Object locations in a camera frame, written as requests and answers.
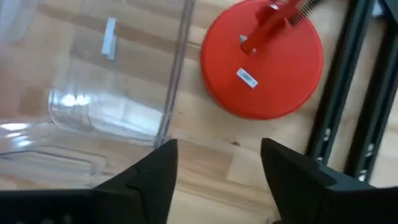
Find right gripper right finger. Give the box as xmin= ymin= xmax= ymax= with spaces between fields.
xmin=261 ymin=138 xmax=336 ymax=224

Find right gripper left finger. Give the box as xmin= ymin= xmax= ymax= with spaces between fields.
xmin=95 ymin=139 xmax=178 ymax=224

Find large clear plastic bin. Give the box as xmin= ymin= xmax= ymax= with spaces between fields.
xmin=0 ymin=0 xmax=196 ymax=191
xmin=0 ymin=0 xmax=193 ymax=187

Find red desk lamp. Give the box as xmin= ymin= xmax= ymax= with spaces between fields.
xmin=200 ymin=0 xmax=325 ymax=121

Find black aluminium frame rails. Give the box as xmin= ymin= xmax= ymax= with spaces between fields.
xmin=305 ymin=0 xmax=398 ymax=187

